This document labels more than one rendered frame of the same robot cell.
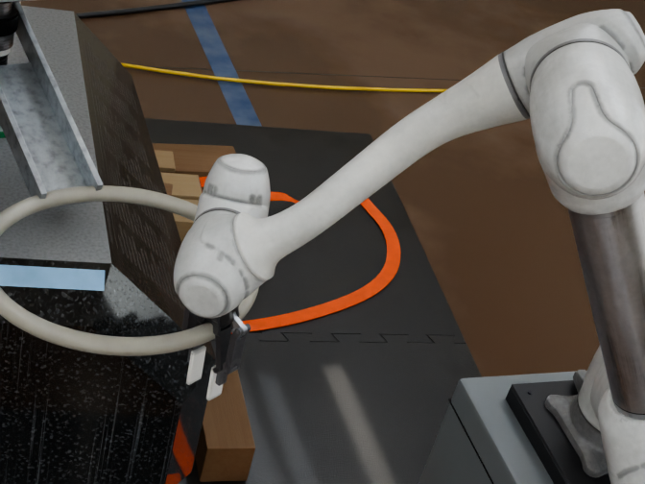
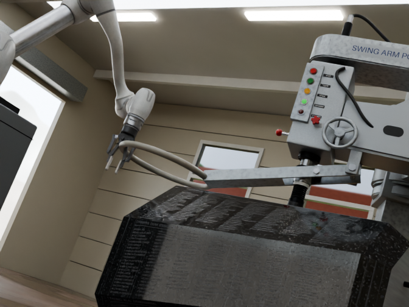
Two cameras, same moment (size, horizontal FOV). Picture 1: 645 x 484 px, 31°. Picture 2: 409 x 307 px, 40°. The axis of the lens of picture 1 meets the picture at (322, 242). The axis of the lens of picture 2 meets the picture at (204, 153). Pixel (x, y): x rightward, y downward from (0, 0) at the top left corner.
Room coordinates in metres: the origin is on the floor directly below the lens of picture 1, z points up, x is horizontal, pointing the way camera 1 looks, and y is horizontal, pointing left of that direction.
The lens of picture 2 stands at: (3.95, -0.78, 0.30)
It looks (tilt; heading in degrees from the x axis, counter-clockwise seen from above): 16 degrees up; 152
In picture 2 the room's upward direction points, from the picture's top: 19 degrees clockwise
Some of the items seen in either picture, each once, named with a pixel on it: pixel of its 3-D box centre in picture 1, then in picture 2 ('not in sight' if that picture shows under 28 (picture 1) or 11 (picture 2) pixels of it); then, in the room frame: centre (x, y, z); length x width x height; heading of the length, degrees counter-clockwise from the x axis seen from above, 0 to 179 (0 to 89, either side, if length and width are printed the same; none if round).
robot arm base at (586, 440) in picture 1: (609, 415); not in sight; (1.58, -0.57, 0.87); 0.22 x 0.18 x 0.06; 27
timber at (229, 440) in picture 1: (218, 420); not in sight; (2.11, 0.13, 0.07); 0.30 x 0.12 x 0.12; 22
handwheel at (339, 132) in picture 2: not in sight; (339, 136); (2.23, 0.74, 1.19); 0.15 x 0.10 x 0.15; 41
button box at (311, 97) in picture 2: not in sight; (307, 92); (2.09, 0.62, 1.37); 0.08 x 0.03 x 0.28; 41
